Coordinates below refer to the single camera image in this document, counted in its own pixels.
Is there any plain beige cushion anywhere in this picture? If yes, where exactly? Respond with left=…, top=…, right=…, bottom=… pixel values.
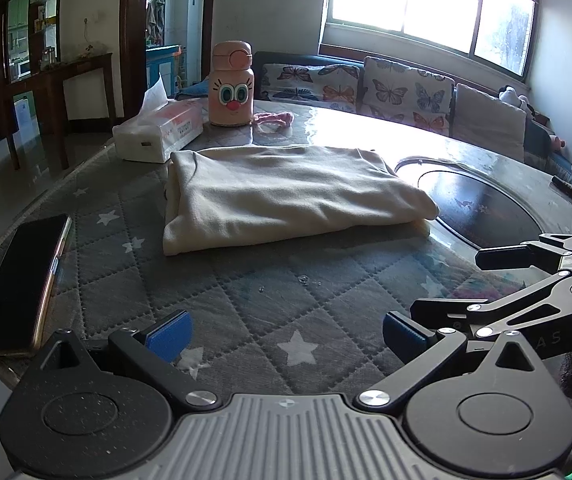
left=452, top=83, right=527, bottom=162

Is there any cream shirt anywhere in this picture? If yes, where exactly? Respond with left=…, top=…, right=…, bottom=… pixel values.
left=162, top=146, right=440, bottom=257

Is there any round dark glass turntable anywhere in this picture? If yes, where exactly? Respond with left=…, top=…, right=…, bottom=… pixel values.
left=395, top=156, right=564, bottom=251

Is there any black and white plush toy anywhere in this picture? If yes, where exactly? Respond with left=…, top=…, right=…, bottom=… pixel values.
left=498, top=85, right=531, bottom=111

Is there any black smartphone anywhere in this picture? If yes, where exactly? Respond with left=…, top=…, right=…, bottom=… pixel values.
left=0, top=213, right=73, bottom=359

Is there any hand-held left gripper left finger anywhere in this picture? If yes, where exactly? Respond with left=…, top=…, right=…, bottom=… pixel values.
left=31, top=309, right=219, bottom=408

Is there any dark wooden console table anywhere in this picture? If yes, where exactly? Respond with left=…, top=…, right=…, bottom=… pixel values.
left=6, top=53, right=117, bottom=171

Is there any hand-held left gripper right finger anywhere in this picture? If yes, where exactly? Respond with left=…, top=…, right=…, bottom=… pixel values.
left=356, top=311, right=559, bottom=409

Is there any hanging grey garment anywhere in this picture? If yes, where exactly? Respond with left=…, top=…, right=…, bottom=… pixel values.
left=147, top=0, right=165, bottom=36

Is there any butterfly print cushion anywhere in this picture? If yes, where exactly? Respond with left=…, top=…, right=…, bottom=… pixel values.
left=261, top=62, right=361, bottom=113
left=361, top=56, right=455, bottom=137

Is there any large window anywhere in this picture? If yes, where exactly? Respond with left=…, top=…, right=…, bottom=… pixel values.
left=323, top=0, right=541, bottom=78

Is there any blue cloth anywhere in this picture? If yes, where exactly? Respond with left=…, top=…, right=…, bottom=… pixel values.
left=175, top=81, right=211, bottom=101

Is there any blue cabinet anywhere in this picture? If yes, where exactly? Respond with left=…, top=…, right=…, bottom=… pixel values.
left=146, top=45, right=181, bottom=97

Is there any dark blue sofa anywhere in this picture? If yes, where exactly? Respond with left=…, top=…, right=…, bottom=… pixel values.
left=253, top=51, right=572, bottom=183

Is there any pink bottle strap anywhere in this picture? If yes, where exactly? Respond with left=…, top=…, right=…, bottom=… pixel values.
left=252, top=111, right=295, bottom=128

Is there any white tissue pack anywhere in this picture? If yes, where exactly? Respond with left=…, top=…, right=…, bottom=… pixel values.
left=112, top=72, right=204, bottom=163

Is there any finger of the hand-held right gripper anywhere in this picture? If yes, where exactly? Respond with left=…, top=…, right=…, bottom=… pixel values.
left=476, top=232, right=572, bottom=273
left=410, top=270, right=572, bottom=341

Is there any pink cartoon-face water bottle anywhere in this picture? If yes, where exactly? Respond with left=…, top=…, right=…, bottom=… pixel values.
left=208, top=41, right=255, bottom=127

